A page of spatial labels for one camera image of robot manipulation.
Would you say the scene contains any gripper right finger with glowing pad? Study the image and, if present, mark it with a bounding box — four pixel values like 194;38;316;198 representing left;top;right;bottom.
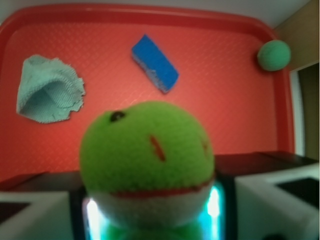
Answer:
200;151;320;240

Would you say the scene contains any light green crumpled cloth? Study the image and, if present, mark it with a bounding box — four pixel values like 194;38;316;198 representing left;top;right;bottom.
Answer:
16;55;86;124

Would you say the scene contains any green plush frog toy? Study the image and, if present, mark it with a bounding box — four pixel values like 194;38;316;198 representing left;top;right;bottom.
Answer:
79;101;215;230

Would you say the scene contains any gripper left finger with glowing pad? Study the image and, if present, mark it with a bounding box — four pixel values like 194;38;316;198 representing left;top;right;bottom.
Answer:
0;171;100;240

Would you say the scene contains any green foam ball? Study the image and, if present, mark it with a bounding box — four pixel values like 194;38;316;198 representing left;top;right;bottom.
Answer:
257;40;292;72

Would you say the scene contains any blue sponge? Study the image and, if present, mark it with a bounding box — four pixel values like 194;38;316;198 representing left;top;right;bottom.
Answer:
131;34;179;94

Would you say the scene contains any red plastic tray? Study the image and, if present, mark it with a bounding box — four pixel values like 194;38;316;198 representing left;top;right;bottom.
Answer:
0;4;295;180

